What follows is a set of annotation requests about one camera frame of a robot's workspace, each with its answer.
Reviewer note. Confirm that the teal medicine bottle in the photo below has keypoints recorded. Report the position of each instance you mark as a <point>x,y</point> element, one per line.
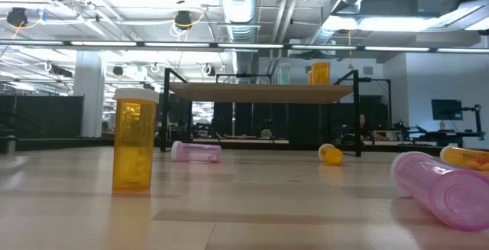
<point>284,75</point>

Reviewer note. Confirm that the large orange medicine bottle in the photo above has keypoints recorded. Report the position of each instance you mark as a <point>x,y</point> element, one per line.
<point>321,74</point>
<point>309,78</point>

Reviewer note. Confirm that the pink medicine bottle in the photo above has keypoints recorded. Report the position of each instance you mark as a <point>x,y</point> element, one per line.
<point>443,190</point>
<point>196,153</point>

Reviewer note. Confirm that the small orange medicine bottle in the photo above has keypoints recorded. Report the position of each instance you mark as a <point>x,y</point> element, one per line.
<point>133,147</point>
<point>332,156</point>
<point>464,158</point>

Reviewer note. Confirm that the black monitor on arm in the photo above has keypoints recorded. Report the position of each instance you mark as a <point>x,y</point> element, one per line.
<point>446,109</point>

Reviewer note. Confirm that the wooden shelf black metal legs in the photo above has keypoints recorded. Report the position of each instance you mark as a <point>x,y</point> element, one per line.
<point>260,93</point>

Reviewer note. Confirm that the black ceiling spotlight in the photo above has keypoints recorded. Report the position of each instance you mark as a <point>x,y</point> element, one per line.
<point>183,18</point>
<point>17,16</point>

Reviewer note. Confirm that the long LED light bar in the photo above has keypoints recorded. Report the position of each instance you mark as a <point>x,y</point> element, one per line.
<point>175,44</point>

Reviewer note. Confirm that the white building column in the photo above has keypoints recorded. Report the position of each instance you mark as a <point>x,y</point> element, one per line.
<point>89,93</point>

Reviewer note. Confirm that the black partition panel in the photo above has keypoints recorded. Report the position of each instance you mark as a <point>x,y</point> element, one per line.
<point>42,116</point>

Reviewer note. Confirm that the person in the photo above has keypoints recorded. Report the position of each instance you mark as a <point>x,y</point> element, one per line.
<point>363,125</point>

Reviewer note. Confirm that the black standing desk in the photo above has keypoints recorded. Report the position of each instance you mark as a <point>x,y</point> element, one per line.
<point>451,137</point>

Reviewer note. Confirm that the silver ventilation duct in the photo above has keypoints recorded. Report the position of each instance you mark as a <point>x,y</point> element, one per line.
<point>240,13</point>

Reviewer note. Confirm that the black aluminium table frame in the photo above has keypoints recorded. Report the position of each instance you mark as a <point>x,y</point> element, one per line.
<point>57,143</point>

